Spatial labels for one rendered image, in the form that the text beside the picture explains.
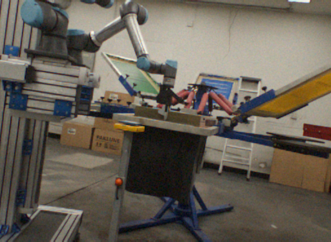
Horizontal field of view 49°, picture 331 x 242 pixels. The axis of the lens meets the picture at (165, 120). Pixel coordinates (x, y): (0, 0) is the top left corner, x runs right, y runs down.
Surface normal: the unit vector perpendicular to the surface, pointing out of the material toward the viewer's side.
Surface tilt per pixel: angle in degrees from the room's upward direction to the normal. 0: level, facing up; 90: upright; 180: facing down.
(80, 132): 90
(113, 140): 90
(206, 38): 90
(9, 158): 90
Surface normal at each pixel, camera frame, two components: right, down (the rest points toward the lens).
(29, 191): 0.06, 0.06
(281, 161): -0.20, -0.19
